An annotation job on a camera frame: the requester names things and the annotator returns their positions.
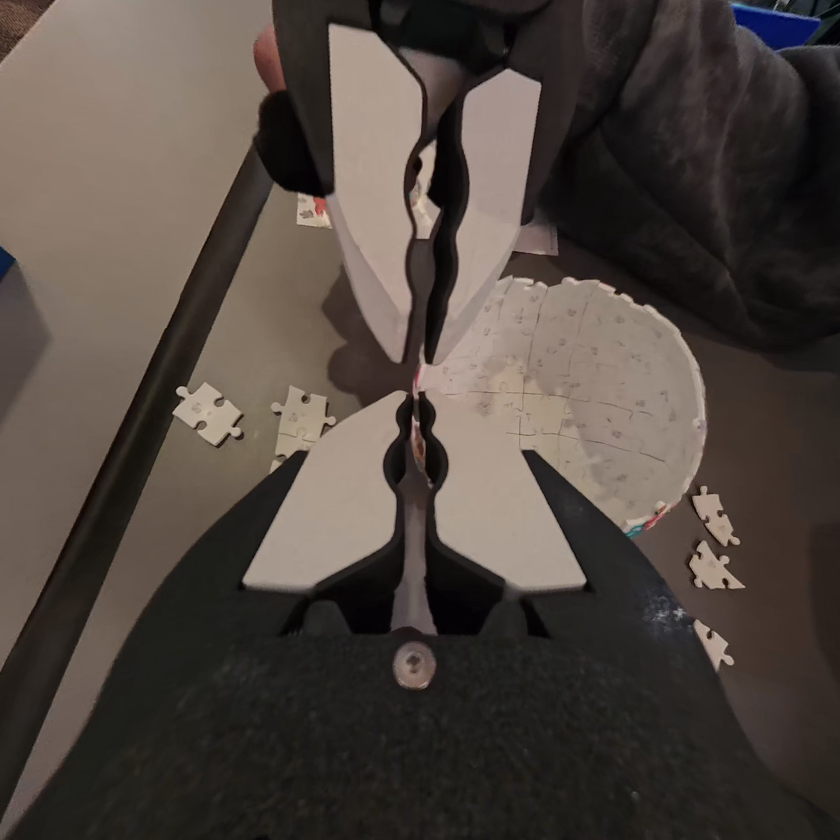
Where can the blue plastic bin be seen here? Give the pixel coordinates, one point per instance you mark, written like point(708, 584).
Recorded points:
point(788, 24)

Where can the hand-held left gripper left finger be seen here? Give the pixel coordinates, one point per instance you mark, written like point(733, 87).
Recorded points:
point(328, 525)

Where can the two joined white puzzle pieces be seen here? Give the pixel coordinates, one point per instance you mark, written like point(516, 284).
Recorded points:
point(302, 418)

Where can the single white puzzle piece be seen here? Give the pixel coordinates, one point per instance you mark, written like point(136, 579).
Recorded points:
point(208, 412)
point(423, 420)

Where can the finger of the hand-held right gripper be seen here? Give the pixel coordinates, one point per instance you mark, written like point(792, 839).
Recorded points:
point(368, 171)
point(499, 171)

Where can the person's right hand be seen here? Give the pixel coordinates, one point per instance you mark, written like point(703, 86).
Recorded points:
point(268, 59)

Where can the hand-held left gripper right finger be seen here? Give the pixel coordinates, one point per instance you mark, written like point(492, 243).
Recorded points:
point(505, 525)

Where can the white puzzle leaflet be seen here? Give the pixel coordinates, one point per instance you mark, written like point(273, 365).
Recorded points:
point(536, 236)

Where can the colourful puzzle ball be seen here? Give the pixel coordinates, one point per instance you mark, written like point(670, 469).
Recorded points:
point(604, 381)

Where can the row of white puzzle pieces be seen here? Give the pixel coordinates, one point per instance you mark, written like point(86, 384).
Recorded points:
point(715, 567)

